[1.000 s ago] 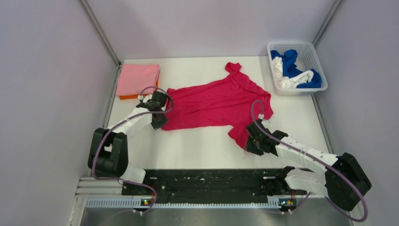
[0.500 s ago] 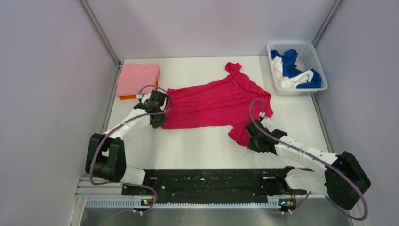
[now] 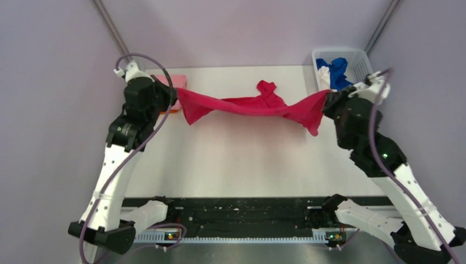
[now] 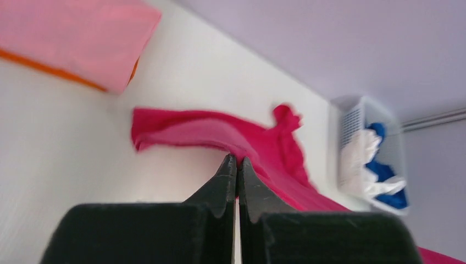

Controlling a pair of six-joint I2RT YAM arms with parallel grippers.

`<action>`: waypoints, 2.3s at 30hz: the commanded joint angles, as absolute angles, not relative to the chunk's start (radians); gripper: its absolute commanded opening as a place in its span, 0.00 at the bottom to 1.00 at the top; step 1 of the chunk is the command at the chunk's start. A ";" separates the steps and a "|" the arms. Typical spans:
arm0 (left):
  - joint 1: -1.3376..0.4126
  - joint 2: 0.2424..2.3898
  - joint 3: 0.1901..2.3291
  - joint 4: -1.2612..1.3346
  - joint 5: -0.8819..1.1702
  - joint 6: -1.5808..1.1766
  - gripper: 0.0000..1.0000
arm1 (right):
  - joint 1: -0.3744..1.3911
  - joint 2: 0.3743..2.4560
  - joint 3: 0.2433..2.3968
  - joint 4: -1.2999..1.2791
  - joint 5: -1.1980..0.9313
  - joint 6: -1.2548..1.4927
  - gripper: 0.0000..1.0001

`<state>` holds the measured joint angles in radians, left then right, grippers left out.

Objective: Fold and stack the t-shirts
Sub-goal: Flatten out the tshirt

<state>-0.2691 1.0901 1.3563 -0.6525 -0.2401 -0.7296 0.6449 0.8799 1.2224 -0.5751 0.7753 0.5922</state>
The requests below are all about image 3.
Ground folded orange t shirt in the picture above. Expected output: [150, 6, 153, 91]
[159, 108, 181, 115]

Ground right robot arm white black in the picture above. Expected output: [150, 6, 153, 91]
[322, 88, 465, 263]

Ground blue t shirt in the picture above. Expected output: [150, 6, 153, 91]
[315, 57, 353, 91]

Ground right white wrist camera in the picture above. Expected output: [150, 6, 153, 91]
[348, 71, 391, 106]

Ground white plastic basket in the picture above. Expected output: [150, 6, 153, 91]
[312, 47, 374, 85]

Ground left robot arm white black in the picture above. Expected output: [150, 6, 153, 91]
[68, 75, 177, 263]

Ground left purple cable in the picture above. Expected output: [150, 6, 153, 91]
[78, 53, 174, 264]

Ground folded pink t shirt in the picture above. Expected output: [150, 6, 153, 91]
[151, 75, 187, 110]

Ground white t shirt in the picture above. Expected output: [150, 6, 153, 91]
[317, 66, 331, 91]

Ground magenta t shirt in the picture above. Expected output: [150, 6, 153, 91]
[177, 80, 330, 136]

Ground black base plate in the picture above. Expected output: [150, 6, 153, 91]
[120, 196, 394, 240]

